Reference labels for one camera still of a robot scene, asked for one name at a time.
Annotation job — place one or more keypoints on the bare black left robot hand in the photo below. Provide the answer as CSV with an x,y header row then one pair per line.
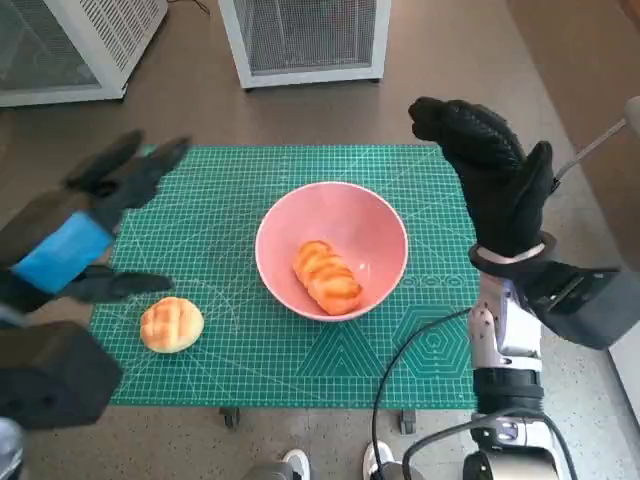
x,y
65,250

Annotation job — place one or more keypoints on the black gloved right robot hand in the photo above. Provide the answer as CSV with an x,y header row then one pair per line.
x,y
495,175

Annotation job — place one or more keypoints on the round pale toy bread bun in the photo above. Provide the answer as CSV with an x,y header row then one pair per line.
x,y
172,325

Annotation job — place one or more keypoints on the long orange toy bread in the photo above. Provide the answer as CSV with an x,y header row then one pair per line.
x,y
327,277

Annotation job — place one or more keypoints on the pink bowl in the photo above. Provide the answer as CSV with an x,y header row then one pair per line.
x,y
300,215

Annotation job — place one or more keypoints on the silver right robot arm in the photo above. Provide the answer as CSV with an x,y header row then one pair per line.
x,y
507,395

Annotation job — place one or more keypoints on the grey chair leg with wheel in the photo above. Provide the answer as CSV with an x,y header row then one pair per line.
x,y
634,112

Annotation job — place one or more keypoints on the green cutting mat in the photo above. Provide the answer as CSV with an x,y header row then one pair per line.
x,y
225,350

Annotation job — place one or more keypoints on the large white mesh cabinet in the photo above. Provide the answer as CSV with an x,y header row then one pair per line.
x,y
100,30

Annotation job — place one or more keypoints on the black table caster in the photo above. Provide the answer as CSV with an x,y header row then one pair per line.
x,y
230,417
407,422

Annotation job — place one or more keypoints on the small white mesh cabinet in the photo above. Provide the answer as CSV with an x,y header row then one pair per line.
x,y
305,30

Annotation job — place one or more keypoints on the white flat panel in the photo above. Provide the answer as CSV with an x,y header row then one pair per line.
x,y
629,385

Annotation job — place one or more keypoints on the white robot foot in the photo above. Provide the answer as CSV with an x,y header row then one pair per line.
x,y
296,462
372,455

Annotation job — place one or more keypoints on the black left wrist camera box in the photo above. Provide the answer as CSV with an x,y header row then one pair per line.
x,y
55,375

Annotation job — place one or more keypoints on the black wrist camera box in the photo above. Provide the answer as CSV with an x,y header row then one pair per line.
x,y
55,375
585,310

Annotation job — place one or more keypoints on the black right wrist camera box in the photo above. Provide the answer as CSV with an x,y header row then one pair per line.
x,y
585,310

